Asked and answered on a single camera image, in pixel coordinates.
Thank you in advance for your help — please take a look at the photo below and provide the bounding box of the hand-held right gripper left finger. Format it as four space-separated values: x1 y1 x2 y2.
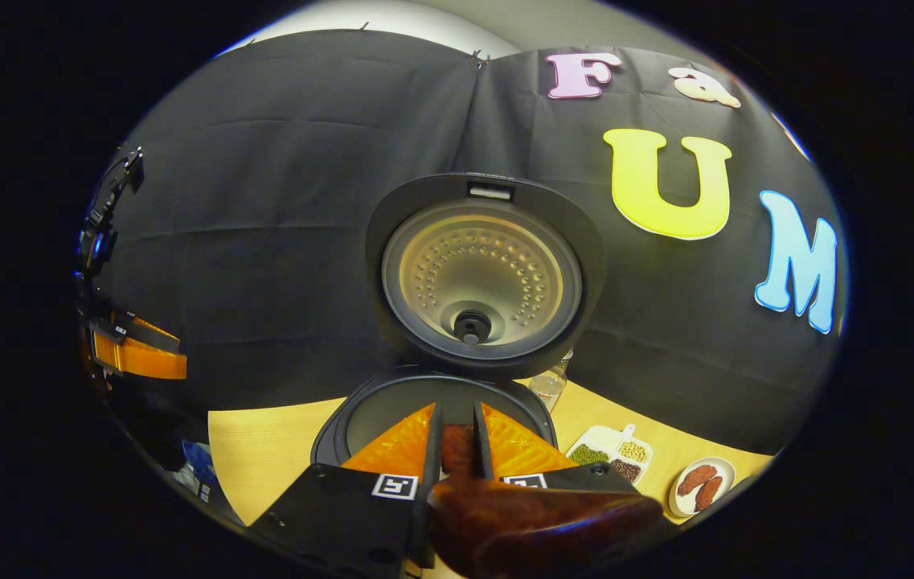
252 402 443 579

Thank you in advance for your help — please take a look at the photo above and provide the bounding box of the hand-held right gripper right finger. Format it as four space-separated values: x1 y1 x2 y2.
473 402 642 503

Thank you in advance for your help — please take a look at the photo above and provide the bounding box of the dark brown wooden spoon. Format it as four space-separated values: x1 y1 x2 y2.
428 424 665 579

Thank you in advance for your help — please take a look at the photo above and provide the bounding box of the black and silver rice cooker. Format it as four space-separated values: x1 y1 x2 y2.
310 173 609 483

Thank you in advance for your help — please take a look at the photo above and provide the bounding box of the small clear glass bottle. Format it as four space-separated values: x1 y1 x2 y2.
529 350 576 413

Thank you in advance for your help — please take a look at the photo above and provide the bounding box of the white divided bean dish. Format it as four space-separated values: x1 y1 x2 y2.
565 424 654 485

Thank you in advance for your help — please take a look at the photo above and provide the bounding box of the black backdrop cloth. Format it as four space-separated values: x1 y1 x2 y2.
75 31 850 455

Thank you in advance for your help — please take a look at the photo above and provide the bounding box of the white round plate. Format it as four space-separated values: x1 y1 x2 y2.
668 457 737 518

